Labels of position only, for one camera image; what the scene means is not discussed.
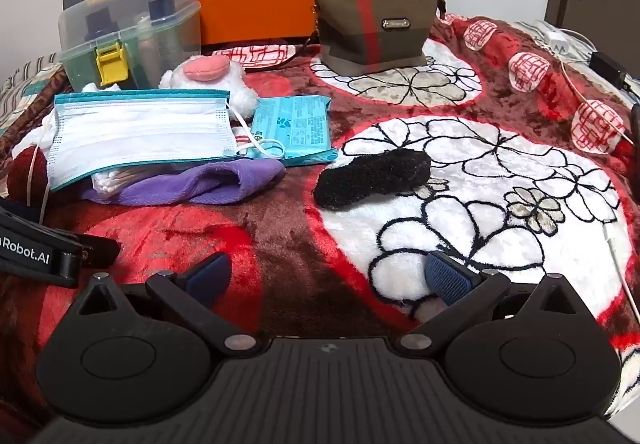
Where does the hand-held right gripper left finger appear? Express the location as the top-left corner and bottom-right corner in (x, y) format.
(64, 251), (263, 357)

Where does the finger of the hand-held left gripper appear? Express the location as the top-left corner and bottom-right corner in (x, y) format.
(82, 236), (121, 270)

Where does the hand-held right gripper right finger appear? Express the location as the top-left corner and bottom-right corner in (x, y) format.
(400, 251), (596, 357)

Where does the purple cloth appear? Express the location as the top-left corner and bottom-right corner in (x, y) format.
(80, 158), (287, 205)

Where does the black fuzzy sock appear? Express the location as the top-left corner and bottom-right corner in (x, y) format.
(312, 149), (432, 211)

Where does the white plush toy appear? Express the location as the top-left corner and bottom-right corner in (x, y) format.
(159, 54), (261, 117)

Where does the orange cardboard box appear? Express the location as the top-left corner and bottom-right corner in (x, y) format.
(192, 0), (333, 47)

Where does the cotton swabs bag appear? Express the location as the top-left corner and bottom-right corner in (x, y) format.
(90, 166), (166, 197)

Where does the red floral printed blanket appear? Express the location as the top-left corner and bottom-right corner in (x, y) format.
(0, 14), (640, 425)

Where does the dark red fuzzy ball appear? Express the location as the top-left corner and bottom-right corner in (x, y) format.
(7, 146), (51, 202)

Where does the white face mask pack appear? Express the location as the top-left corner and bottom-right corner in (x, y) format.
(47, 88), (238, 192)

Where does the teal wet wipes packet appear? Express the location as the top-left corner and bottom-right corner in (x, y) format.
(239, 94), (340, 169)

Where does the white cap bottle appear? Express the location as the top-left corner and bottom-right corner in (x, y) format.
(135, 14), (156, 69)

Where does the dark blue bottle cap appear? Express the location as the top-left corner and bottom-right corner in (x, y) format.
(85, 8), (121, 55)

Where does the dark blue cylindrical bottle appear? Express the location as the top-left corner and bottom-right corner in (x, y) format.
(147, 0), (183, 65)

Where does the brown red-striped pouch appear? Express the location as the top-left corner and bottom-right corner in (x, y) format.
(245, 0), (447, 75)

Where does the white charger plug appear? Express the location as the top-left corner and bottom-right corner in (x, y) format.
(542, 30), (571, 53)

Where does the black power adapter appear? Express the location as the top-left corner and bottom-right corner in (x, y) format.
(590, 51), (630, 87)

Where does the white cable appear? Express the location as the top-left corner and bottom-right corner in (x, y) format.
(550, 28), (632, 297)

